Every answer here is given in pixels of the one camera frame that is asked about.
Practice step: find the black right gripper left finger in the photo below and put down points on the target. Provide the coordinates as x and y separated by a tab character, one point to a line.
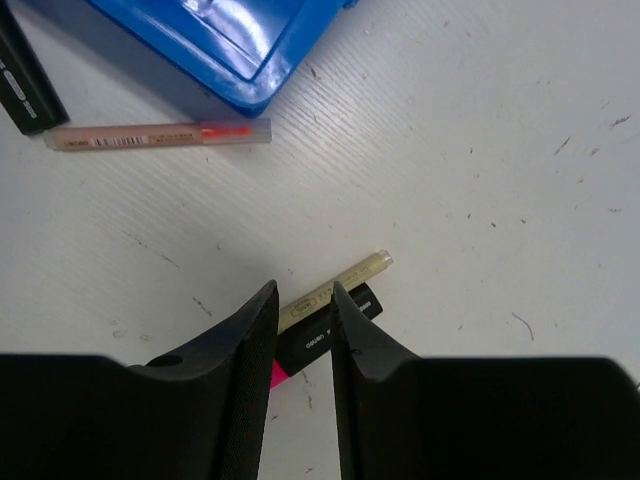
196	412

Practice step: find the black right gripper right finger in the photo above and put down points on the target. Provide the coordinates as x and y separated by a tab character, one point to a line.
402	416

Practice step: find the pink cap black highlighter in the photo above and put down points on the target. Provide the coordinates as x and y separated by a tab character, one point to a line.
307	341

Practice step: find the slim yellow highlighter pen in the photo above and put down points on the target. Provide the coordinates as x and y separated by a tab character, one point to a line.
310	303

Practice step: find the slim orange highlighter pen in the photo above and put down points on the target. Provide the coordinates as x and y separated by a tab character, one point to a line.
219	132

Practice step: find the orange cap black highlighter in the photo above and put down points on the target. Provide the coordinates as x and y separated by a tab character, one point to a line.
26	91

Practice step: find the blue plastic divided tray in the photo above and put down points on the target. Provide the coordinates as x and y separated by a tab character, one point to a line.
243	52

